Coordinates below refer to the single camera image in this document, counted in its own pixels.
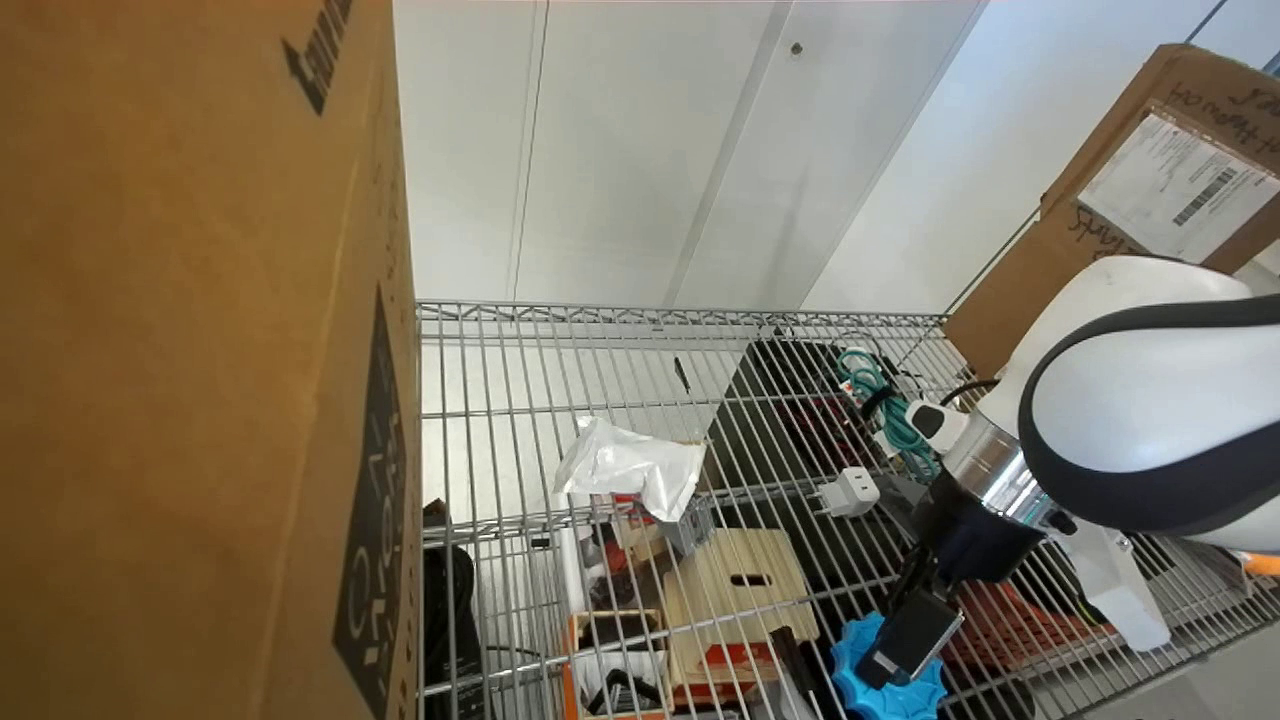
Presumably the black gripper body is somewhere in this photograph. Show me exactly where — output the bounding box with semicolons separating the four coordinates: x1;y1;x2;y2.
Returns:
904;468;1055;591

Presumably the blue plastic gear wheel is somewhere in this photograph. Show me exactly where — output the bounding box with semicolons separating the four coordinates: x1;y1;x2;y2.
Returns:
832;613;954;720

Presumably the orange plastic object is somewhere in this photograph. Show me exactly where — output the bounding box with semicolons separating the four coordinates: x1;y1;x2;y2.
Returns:
954;575;1114;673

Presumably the black narrow object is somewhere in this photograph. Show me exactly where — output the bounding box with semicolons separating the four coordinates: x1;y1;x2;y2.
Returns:
422;495;488;720

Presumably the white power adapter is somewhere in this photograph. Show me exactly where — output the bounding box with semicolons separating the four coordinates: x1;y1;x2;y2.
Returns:
807;464;885;524

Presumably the white plastic wrap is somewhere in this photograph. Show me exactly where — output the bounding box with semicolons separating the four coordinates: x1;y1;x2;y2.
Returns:
1065;516;1178;655

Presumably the light wooden block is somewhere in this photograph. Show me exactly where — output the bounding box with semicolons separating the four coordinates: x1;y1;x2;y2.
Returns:
656;524;826;693

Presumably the white plastic bag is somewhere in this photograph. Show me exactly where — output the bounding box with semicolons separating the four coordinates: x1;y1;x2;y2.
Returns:
551;411;708;524

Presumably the cardboard box with paper labels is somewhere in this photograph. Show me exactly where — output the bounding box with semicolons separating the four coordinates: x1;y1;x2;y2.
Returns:
941;41;1280;379

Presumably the large brown cardboard box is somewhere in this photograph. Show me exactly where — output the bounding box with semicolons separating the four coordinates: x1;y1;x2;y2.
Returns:
0;0;428;720

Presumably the teal coiled cable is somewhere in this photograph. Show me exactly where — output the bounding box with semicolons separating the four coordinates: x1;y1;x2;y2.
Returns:
836;340;945;476

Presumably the metal wire shelf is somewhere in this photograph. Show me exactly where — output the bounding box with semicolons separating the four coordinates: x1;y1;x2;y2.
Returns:
413;296;1280;720

